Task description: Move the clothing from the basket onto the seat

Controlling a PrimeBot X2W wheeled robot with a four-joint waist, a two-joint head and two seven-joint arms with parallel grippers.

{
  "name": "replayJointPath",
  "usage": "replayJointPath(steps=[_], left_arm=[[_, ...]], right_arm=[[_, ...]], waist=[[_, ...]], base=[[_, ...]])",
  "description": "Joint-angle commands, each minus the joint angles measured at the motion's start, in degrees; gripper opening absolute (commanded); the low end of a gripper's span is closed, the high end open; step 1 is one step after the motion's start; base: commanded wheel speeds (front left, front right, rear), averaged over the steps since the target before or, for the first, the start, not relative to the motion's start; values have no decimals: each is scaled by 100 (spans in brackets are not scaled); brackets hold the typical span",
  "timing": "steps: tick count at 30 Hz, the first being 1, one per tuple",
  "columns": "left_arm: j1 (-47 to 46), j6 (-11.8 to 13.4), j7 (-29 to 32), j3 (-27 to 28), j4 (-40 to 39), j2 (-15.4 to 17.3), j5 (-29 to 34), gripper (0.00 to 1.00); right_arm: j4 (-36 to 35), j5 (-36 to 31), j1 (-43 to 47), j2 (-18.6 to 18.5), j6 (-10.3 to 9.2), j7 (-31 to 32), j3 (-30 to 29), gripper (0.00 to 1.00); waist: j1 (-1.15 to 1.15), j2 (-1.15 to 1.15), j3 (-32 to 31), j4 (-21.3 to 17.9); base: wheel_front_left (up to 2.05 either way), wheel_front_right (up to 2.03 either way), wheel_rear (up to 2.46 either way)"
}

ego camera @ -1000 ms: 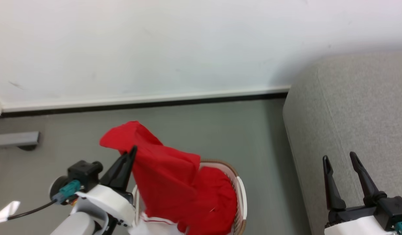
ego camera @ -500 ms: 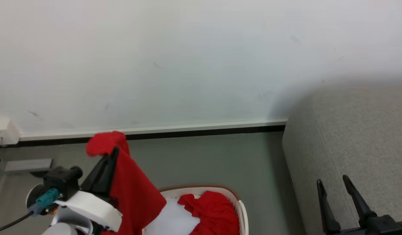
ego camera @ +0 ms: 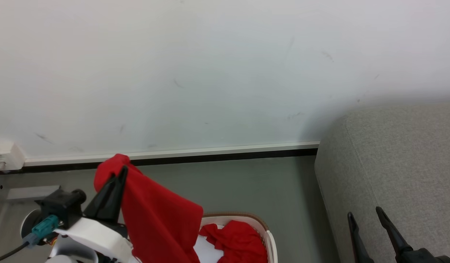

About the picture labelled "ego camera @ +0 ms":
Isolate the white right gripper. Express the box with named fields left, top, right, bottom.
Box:
left=347, top=206, right=450, bottom=263

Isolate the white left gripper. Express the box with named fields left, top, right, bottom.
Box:
left=54, top=165, right=135, bottom=263

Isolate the red white-striped garment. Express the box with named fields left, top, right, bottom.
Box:
left=94, top=153, right=268, bottom=263

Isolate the white laundry basket brown rim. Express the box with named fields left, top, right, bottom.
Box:
left=201, top=213, right=278, bottom=263

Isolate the grey fabric sofa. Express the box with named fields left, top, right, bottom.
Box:
left=314, top=104, right=450, bottom=263

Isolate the white baseboard strip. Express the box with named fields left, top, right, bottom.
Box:
left=23, top=141, right=320, bottom=167

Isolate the pale white cloth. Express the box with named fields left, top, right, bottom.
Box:
left=193, top=234, right=225, bottom=263

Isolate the teal cable connector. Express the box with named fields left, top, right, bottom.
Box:
left=22, top=214, right=61, bottom=249

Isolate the grey metal floor bracket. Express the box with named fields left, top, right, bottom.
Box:
left=5, top=185, right=62, bottom=201

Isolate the white wall socket box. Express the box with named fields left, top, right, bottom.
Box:
left=0, top=140, right=26, bottom=172

